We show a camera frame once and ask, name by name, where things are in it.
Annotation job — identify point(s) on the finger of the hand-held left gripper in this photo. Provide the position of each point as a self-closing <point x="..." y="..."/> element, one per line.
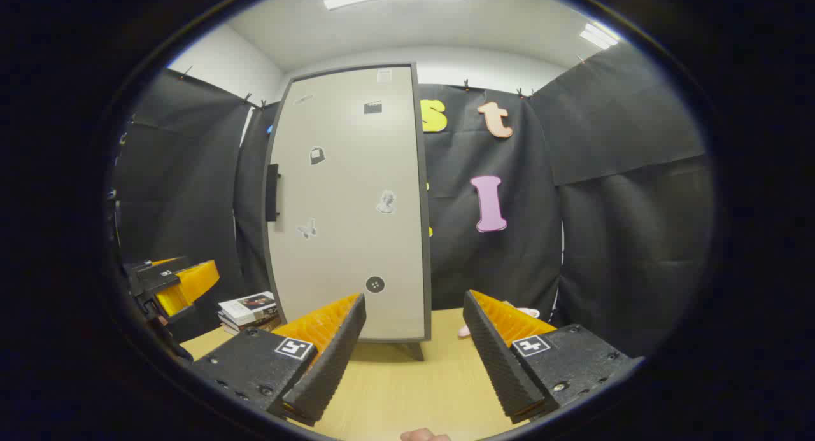
<point x="162" y="277"/>

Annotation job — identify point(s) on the white book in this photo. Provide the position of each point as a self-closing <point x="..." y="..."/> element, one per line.
<point x="248" y="306"/>

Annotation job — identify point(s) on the black backdrop cloth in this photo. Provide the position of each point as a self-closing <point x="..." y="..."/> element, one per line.
<point x="605" y="237"/>

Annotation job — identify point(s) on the small ceiling light panel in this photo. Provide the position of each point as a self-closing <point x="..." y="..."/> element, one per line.
<point x="598" y="35"/>

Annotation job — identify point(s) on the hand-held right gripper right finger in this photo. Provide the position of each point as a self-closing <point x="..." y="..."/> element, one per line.
<point x="496" y="364"/>

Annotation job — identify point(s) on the grey cabinet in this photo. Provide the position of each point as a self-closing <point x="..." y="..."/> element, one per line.
<point x="425" y="237"/>

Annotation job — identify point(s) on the brown book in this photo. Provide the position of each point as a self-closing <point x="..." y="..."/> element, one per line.
<point x="255" y="326"/>

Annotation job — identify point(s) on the pink green plush toy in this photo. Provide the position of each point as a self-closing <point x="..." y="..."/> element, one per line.
<point x="528" y="312"/>

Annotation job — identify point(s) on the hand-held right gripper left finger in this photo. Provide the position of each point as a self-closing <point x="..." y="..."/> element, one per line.
<point x="331" y="371"/>

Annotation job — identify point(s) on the beige cabinet door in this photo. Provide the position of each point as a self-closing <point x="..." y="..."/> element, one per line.
<point x="344" y="237"/>

